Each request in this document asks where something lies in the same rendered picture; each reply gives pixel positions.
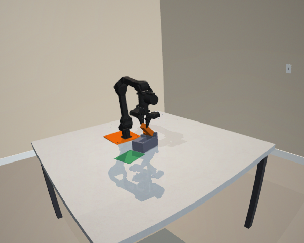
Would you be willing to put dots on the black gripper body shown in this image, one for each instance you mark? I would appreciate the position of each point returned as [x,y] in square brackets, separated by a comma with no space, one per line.
[151,115]

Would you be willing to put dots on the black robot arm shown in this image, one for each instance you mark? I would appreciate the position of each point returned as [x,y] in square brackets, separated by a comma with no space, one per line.
[147,96]

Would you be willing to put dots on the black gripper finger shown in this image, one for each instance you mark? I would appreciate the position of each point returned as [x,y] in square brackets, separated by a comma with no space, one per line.
[141,119]
[147,121]

